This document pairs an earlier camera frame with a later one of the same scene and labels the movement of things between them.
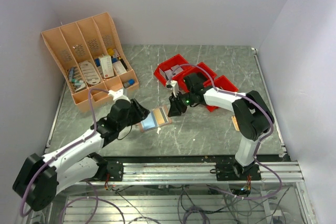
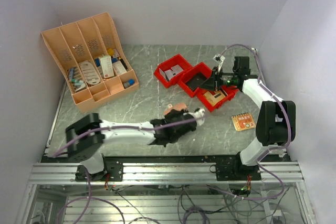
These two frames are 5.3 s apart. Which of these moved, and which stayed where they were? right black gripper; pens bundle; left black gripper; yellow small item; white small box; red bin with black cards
Moved: left black gripper; right black gripper
Stayed: red bin with black cards; yellow small item; white small box; pens bundle
